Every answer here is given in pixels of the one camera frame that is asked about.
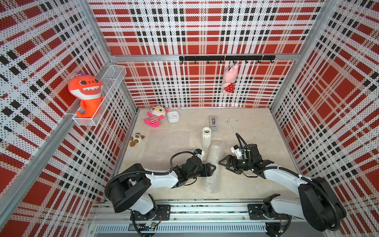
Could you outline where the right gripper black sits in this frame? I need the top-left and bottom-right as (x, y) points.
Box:
(218, 154), (252, 175)

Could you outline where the small white ribbed vase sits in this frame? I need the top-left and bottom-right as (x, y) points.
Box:
(202, 127), (212, 150)

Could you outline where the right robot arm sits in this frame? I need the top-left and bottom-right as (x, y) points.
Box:
(219, 134), (347, 232)

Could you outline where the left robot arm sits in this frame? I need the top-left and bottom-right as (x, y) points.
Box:
(104, 149), (216, 219)

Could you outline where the white alarm clock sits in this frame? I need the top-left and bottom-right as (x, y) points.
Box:
(167, 111), (180, 123)

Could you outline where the pink striped plush doll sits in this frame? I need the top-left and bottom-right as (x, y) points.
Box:
(144, 106), (168, 127)

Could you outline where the brown white plush dog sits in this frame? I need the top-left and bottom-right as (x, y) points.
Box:
(129, 133), (145, 147)

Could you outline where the pink pig plush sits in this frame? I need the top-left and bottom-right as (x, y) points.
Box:
(222, 63), (239, 94)

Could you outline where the orange shark plush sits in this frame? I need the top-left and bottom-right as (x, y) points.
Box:
(68, 73), (104, 119)

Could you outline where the aluminium front rail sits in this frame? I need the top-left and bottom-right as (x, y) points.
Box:
(84, 199), (333, 237)

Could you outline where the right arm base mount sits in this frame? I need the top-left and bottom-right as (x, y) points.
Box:
(247, 203), (290, 221)

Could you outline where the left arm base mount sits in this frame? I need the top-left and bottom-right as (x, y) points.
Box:
(131, 204), (171, 221)

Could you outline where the black hook rail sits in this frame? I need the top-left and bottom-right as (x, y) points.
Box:
(179, 55), (276, 63)

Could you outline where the clear acrylic wall shelf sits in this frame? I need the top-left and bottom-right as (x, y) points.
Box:
(68, 65), (130, 126)

